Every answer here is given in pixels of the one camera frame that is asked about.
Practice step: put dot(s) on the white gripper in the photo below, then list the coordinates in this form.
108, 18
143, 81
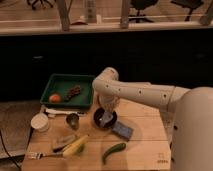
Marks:
108, 103

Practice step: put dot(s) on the grey blue towel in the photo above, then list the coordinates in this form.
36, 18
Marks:
107, 117

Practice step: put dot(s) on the purple bowl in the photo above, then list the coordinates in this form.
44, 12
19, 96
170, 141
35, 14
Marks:
99, 113

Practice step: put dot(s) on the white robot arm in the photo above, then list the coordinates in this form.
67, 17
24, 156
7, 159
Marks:
192, 139

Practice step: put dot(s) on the blue sponge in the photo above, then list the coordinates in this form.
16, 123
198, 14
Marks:
122, 130

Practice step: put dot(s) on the metal cup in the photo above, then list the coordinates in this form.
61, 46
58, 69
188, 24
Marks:
73, 121

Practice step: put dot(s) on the green plastic tray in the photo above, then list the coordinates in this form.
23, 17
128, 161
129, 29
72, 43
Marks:
62, 83

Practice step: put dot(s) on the green chili pepper toy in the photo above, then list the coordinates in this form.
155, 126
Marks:
116, 148

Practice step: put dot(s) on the orange tomato toy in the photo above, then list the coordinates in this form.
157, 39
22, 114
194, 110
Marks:
54, 98

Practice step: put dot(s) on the yellow corn toy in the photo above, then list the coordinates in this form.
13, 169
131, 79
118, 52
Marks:
73, 147

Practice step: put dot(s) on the white spatula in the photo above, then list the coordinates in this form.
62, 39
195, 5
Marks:
54, 112

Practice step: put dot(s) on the grey brown cloth piece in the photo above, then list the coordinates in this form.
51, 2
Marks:
61, 142

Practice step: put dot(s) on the white round container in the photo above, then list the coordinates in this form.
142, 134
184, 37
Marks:
40, 122

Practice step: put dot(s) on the silver fork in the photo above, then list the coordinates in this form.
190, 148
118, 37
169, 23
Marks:
39, 155

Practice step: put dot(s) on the black office chair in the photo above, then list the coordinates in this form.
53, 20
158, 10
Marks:
140, 5

